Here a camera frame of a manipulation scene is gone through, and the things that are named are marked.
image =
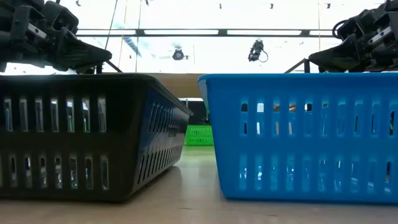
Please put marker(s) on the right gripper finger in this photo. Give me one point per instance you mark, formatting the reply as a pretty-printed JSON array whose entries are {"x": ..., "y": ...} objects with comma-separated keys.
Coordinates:
[
  {"x": 339, "y": 59},
  {"x": 395, "y": 46}
]

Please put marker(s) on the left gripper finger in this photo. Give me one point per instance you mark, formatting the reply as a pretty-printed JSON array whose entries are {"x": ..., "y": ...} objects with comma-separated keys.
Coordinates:
[
  {"x": 15, "y": 46},
  {"x": 81, "y": 54}
]

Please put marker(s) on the black slotted plastic basket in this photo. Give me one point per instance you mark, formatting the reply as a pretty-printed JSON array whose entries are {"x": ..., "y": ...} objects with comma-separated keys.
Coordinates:
[{"x": 124, "y": 155}]

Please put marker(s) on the blue slotted plastic basket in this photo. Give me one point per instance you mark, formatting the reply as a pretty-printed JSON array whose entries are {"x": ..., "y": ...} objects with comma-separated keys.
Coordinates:
[{"x": 227, "y": 140}]

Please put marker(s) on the black round ceiling fixture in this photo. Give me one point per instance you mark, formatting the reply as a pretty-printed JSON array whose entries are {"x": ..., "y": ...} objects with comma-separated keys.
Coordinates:
[{"x": 178, "y": 54}]

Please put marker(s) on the overhead light bar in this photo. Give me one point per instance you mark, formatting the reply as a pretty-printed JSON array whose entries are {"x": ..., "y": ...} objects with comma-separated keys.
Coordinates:
[{"x": 222, "y": 32}]

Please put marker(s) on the green slotted plastic basket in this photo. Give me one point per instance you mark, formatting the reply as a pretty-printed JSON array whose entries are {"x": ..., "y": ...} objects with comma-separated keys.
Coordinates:
[{"x": 199, "y": 135}]

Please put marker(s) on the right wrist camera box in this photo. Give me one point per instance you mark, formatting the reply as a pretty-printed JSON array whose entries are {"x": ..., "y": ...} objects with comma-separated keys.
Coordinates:
[{"x": 351, "y": 28}]

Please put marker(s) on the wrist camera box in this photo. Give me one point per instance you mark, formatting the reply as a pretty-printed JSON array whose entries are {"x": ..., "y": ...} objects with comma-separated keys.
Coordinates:
[
  {"x": 62, "y": 15},
  {"x": 351, "y": 28}
]

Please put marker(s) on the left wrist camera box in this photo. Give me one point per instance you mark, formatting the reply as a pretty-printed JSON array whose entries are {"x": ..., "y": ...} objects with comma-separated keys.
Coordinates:
[{"x": 62, "y": 15}]

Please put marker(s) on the overhead black camera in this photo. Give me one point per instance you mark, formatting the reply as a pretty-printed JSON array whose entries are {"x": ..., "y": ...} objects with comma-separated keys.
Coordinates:
[{"x": 255, "y": 49}]

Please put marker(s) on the black partition wall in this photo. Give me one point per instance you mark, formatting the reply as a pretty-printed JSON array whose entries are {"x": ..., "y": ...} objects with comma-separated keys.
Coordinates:
[{"x": 197, "y": 112}]

